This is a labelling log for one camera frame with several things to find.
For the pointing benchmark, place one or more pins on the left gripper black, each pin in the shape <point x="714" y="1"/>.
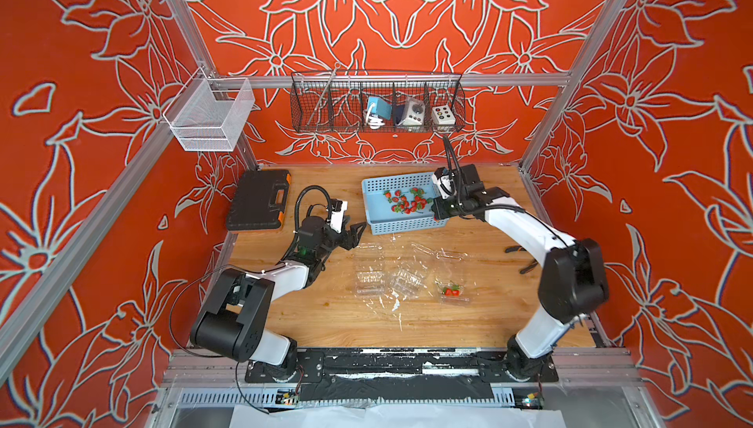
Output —
<point x="353" y="238"/>

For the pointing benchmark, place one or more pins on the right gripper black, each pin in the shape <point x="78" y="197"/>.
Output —
<point x="437" y="211"/>

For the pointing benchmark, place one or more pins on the clear clamshell container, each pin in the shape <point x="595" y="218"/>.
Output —
<point x="370" y="277"/>
<point x="408" y="279"/>
<point x="444" y="268"/>

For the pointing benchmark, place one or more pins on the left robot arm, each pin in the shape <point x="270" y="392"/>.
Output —
<point x="232" y="320"/>

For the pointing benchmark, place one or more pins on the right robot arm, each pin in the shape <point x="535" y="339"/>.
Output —
<point x="573" y="280"/>

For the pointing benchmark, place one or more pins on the pile of strawberries in basket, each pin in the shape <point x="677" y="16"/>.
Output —
<point x="409" y="201"/>

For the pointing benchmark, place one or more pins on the blue perforated plastic basket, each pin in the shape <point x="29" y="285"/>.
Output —
<point x="383" y="221"/>

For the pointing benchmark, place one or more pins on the white button box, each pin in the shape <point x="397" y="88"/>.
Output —
<point x="444" y="119"/>

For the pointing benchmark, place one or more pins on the black plastic tool case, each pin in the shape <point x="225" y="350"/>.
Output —
<point x="260" y="201"/>

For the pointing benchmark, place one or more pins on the grey box with dials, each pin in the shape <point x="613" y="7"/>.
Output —
<point x="411" y="115"/>

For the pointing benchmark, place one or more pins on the blue white device in basket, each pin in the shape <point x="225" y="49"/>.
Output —
<point x="378" y="112"/>

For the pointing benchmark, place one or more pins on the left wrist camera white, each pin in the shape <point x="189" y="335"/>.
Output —
<point x="336" y="216"/>

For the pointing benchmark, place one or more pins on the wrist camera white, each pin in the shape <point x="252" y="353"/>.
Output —
<point x="336" y="216"/>
<point x="444" y="183"/>

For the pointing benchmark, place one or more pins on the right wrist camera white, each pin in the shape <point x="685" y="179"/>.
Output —
<point x="444" y="183"/>

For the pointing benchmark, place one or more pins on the orange handled pliers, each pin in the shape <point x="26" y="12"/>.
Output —
<point x="521" y="258"/>

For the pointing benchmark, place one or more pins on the black wire wall basket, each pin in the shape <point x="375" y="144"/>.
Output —
<point x="348" y="101"/>

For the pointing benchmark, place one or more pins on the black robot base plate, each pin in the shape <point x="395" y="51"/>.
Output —
<point x="361" y="377"/>

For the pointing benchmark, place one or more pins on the clear acrylic wall box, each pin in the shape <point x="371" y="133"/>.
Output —
<point x="206" y="117"/>

